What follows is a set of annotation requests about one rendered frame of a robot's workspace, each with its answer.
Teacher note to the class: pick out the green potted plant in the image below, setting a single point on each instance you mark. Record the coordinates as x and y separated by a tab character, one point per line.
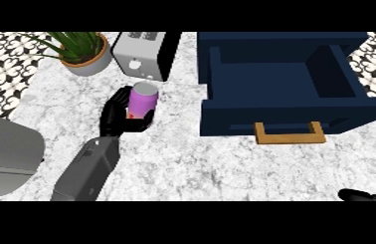
80	52

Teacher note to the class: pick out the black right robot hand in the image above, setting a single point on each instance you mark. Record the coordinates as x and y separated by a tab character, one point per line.
356	195

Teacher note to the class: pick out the white toaster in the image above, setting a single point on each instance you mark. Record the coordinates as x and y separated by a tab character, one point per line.
141	55

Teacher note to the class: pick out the dark blue cabinet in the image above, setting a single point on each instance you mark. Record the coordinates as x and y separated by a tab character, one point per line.
282	42

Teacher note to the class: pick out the purple can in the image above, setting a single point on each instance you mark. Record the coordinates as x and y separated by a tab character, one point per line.
144	100

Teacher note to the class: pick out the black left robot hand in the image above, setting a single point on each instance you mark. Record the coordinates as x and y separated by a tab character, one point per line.
111	119

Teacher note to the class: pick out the dark blue drawer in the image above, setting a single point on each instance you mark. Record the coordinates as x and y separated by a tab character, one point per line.
284	98

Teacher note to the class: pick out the grey rounded appliance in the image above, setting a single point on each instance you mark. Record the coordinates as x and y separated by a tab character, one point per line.
17	158

